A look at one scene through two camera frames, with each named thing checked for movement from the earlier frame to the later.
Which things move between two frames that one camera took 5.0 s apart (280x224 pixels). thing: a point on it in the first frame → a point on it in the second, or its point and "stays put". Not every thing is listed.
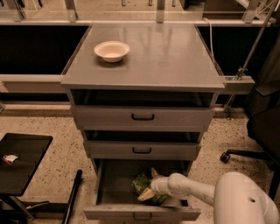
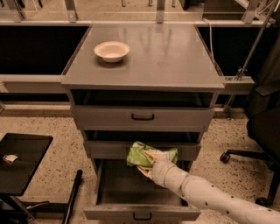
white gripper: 157,185 → 159,171
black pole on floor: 73,197 stays put
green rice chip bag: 143,182 → 136,155
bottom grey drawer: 115,199 stays put
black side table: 16,177 stays put
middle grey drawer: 142,144 stays put
